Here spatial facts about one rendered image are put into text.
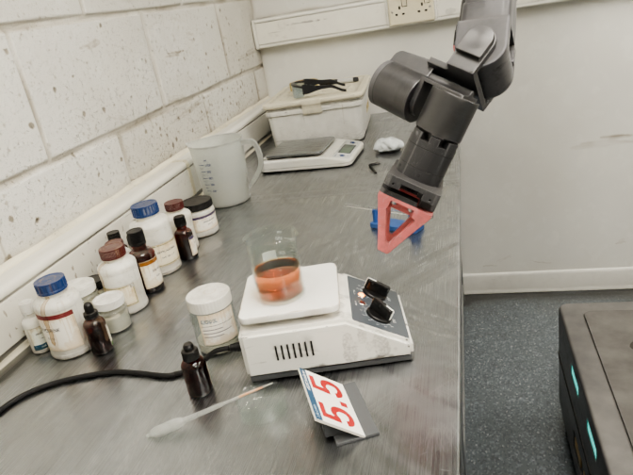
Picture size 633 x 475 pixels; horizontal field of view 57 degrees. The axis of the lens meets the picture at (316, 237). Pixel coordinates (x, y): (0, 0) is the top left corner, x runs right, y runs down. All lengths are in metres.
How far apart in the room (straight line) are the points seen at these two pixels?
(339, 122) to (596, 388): 0.99
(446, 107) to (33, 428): 0.61
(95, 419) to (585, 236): 1.89
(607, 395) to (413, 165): 0.76
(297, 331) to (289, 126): 1.17
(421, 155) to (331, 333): 0.23
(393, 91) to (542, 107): 1.47
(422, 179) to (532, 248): 1.65
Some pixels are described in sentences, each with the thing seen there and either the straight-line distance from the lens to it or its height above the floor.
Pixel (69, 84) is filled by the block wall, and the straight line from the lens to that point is 1.20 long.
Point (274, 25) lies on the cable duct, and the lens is 2.13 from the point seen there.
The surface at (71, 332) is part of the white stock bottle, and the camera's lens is 0.89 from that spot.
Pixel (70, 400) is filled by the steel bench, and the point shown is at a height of 0.75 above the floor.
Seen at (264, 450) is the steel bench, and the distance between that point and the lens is 0.63.
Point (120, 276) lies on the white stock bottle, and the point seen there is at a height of 0.82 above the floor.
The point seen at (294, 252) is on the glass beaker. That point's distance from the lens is 0.67.
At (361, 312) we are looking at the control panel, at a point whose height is 0.81.
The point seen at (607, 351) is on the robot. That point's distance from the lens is 1.42.
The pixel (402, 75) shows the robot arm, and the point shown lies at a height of 1.06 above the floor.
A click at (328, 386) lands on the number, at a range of 0.66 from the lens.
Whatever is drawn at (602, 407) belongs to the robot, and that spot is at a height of 0.36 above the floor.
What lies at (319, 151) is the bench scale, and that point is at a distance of 1.53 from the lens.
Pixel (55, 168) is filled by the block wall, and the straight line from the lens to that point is 1.13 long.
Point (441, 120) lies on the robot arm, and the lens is 0.67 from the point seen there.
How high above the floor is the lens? 1.16
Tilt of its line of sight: 22 degrees down
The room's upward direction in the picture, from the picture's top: 10 degrees counter-clockwise
